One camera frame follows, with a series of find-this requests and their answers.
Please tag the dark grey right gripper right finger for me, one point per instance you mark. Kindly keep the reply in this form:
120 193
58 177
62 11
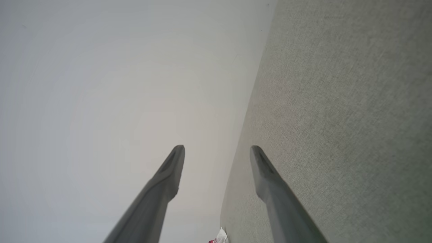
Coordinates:
287 212

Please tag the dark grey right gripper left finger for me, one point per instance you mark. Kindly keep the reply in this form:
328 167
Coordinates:
148 209

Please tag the red white striped jacket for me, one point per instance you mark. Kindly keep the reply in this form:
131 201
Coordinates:
220 238

